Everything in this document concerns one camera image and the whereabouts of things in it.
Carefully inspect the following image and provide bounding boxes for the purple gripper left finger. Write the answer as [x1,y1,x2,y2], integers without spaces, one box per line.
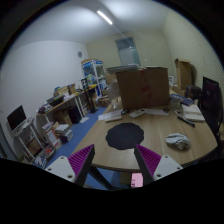
[46,143,96,187]

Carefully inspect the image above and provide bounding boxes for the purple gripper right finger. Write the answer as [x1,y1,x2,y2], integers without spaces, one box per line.
[133,143,184,186]

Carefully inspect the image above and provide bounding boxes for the round black mouse pad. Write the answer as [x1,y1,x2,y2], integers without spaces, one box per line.
[106,123,144,150]

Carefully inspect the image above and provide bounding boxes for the grey computer mouse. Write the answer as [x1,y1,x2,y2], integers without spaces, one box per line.
[166,133,190,150]

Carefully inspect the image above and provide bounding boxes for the stack of books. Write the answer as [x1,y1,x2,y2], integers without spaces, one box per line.
[55,124,73,144]

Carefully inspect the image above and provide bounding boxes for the white remote control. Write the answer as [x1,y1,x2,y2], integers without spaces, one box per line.
[130,108,146,119]

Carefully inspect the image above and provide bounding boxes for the white keyboard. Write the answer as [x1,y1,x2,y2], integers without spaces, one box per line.
[105,115,122,123]

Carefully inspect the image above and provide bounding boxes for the black marker pen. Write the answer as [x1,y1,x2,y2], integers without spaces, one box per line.
[177,116,195,127]

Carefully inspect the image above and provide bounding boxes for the white paper sheet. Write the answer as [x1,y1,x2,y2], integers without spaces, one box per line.
[98,110,122,120]

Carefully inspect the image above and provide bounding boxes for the cluttered side desk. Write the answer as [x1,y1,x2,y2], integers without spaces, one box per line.
[37,93,85,122]

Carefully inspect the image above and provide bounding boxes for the white shelf rack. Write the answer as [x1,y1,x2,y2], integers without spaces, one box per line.
[13,117,44,162]

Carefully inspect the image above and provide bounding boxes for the open white notebook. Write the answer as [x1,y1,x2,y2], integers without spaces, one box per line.
[182,104,205,122]

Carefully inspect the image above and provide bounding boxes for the large cardboard box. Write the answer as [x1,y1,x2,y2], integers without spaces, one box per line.
[116,67,169,110]

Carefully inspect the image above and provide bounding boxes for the black computer monitor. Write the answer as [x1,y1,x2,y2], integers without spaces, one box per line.
[7,106,26,131]

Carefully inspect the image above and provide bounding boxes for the black office chair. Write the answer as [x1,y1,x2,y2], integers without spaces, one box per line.
[198,77,223,135]

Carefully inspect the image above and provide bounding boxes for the glass door display fridge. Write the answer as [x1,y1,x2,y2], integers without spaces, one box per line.
[82,59,106,97]

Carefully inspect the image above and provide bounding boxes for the tall cardboard box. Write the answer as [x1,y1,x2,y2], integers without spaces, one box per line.
[175,58,192,90]

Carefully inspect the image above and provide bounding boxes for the grey door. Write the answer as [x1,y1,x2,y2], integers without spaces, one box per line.
[116,37,140,65]

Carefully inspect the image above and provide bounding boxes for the ceiling fluorescent light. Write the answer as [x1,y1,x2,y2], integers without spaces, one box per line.
[97,10,113,25]

